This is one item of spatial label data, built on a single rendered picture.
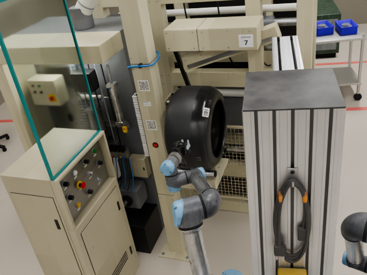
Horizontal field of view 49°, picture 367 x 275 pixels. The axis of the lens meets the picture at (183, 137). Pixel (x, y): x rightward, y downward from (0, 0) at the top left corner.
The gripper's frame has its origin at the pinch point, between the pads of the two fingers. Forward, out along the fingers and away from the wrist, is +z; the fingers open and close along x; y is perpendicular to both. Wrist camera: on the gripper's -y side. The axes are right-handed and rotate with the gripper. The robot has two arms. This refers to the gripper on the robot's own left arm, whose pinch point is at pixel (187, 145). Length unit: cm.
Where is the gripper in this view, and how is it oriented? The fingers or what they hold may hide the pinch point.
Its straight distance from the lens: 245.8
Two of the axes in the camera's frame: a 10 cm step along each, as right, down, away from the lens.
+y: -0.9, -9.1, -4.1
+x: -9.4, -0.6, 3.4
